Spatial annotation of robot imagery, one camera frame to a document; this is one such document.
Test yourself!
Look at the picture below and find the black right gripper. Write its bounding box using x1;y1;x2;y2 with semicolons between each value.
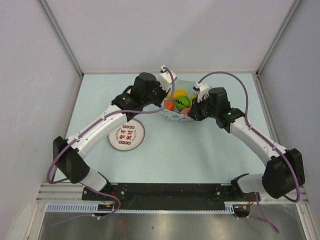
187;95;219;122

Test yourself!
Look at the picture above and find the green fake watermelon ball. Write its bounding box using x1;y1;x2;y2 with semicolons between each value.
175;96;190;111

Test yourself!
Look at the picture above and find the light blue cartoon plastic bag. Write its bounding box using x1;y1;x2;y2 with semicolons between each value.
159;77;197;122

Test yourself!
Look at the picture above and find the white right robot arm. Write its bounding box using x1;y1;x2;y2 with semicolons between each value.
187;83;305;201

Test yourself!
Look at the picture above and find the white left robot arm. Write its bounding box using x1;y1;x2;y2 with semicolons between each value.
52;66;177;200

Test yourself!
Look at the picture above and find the yellow fake banana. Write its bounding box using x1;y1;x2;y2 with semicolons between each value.
190;93;197;107

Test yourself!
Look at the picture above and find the orange fake fruit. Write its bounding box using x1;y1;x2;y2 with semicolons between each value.
163;99;175;112

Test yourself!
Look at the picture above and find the pink fake peach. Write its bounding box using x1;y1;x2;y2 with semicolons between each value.
180;107;191;115

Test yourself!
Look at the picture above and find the round white printed plate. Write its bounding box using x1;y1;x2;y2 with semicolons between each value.
107;119;146;152

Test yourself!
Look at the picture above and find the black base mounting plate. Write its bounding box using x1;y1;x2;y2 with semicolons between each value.
82;182;261;211

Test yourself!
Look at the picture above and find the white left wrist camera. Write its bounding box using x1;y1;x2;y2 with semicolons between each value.
157;65;177;92

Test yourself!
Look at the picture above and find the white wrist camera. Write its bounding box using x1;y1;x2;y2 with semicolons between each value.
193;82;211;103
157;65;177;92

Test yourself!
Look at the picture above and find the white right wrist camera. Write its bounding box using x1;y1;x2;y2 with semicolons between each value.
193;82;211;103

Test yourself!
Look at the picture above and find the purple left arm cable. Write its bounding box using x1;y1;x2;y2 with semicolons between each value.
46;66;176;221

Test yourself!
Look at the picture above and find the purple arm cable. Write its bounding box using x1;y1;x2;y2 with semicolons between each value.
46;66;176;221
196;71;301;235

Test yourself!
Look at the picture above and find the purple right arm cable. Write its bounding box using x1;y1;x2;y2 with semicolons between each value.
196;71;301;235

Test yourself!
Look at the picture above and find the light blue cable duct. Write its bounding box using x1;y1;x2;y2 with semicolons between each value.
46;202;235;215

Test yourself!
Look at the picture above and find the aluminium frame rail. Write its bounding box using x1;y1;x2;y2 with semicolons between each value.
36;182;308;203

